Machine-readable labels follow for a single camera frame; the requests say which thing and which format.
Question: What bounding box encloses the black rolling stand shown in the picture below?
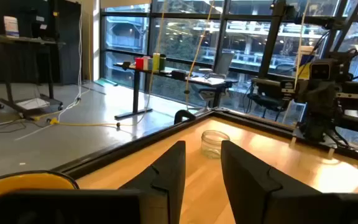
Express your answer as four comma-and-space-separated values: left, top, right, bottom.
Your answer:
0, 33, 65, 121

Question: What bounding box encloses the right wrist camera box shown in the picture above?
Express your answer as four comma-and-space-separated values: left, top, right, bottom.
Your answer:
309, 58, 338, 81

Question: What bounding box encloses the yellow hanging cable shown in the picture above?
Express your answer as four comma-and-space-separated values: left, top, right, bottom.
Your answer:
183, 0, 216, 108

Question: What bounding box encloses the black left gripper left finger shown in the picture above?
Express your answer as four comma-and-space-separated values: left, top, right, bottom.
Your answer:
119, 140, 186, 224

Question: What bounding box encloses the yellow floor cable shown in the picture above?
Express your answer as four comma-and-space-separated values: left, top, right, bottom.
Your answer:
31, 112, 122, 129

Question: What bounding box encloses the yellow bin with black rim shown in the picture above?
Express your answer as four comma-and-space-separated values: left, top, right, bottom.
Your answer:
0, 170, 80, 224

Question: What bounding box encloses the white sign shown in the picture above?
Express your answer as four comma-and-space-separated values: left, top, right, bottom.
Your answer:
3, 15, 21, 39

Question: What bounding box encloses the black desk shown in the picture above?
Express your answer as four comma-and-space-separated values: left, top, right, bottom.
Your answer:
112, 62, 239, 121

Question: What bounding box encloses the clear glass jar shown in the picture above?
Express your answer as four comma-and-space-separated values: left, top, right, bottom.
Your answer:
200, 129, 231, 160

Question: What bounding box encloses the black rig frame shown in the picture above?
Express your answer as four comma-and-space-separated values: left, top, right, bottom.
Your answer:
257, 0, 358, 78

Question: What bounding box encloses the grey office chair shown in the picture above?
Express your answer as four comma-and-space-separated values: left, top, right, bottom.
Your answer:
196, 52, 244, 108

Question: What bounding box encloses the black clamp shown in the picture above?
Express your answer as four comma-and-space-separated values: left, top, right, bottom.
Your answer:
173, 109, 197, 125

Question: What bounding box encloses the white cable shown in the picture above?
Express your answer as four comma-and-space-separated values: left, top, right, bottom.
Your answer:
13, 12, 84, 141

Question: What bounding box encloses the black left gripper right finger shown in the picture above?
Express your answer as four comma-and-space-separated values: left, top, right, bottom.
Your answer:
221, 139, 323, 224

